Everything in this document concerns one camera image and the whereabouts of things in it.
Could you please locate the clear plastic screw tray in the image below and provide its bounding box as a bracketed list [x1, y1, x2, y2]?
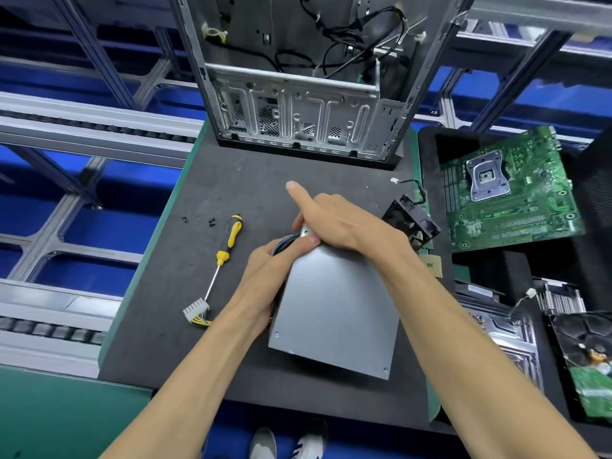
[457, 282, 546, 393]

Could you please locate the black hard disk drive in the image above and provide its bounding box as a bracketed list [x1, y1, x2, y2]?
[547, 310, 612, 423]

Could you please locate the silver computer tower chassis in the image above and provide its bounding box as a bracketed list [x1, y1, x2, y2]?
[167, 0, 474, 168]

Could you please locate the person's right hand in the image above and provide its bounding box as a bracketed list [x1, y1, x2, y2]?
[285, 180, 414, 273]

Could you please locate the silver heatsink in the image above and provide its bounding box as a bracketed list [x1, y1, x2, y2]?
[530, 278, 587, 316]

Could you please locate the black foam work mat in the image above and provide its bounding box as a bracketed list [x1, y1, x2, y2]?
[99, 124, 455, 436]

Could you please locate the black foam parts tray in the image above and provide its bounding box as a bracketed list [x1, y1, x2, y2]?
[418, 124, 612, 453]

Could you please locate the person's right shoe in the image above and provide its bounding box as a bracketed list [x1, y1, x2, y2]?
[291, 422, 328, 459]

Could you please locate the green motherboard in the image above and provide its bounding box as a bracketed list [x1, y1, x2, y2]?
[439, 125, 587, 254]

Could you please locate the yellow handled screwdriver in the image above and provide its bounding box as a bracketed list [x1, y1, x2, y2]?
[201, 214, 245, 304]

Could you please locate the person's left forearm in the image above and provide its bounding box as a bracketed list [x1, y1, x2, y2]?
[100, 310, 273, 459]

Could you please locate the aluminium conveyor frame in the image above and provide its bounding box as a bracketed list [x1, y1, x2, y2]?
[0, 0, 612, 379]

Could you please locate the person's left shoe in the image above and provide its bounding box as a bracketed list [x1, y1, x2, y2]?
[249, 427, 279, 459]

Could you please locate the person's shoe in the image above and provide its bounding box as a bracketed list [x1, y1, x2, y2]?
[291, 422, 328, 459]
[249, 427, 279, 459]

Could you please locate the grey power supply cover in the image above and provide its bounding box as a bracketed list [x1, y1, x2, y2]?
[266, 224, 402, 381]

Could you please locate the black cooling fan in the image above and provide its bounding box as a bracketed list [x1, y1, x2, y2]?
[381, 194, 443, 251]

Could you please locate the person's left hand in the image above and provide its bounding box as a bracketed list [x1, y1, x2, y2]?
[220, 234, 323, 335]

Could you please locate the person's right forearm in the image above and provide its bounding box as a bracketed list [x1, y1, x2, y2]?
[368, 238, 599, 459]

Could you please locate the small square processor chip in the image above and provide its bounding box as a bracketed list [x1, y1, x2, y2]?
[423, 254, 446, 279]

